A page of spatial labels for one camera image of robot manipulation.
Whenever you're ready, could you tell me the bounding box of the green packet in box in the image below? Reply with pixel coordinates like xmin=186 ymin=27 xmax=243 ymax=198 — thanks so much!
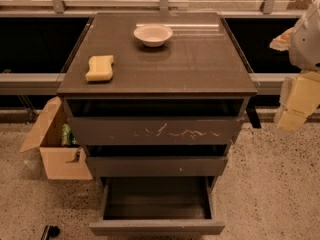
xmin=61 ymin=124 xmax=77 ymax=147

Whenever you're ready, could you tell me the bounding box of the white bowl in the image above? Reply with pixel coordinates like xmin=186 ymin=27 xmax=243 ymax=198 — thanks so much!
xmin=134 ymin=24 xmax=173 ymax=47

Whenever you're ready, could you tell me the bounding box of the open cardboard box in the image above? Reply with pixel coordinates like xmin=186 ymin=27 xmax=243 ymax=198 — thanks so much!
xmin=20 ymin=97 xmax=92 ymax=180

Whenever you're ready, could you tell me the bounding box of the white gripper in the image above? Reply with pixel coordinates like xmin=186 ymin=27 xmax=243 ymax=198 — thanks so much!
xmin=269 ymin=0 xmax=320 ymax=132

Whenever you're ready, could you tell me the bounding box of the metal window railing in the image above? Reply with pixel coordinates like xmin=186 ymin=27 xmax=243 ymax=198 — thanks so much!
xmin=0 ymin=0 xmax=320 ymax=96

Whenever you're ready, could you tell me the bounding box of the grey middle drawer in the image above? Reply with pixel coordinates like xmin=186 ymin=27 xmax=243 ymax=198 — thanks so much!
xmin=86 ymin=145 xmax=228 ymax=177

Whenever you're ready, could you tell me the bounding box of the yellow sponge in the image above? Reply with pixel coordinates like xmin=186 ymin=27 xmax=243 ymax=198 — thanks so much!
xmin=85 ymin=55 xmax=114 ymax=82

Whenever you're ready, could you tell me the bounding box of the black object on floor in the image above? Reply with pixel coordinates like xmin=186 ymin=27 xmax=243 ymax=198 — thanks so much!
xmin=40 ymin=225 xmax=60 ymax=240

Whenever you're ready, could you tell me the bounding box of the grey bottom drawer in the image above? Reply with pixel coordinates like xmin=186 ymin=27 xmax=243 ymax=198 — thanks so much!
xmin=89 ymin=176 xmax=224 ymax=236

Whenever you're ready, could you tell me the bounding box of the dark grey drawer cabinet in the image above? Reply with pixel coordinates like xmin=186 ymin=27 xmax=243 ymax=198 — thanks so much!
xmin=56 ymin=11 xmax=263 ymax=185

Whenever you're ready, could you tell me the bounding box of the scratched grey top drawer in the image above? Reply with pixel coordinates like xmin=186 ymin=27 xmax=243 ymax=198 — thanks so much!
xmin=67 ymin=99 xmax=246 ymax=147

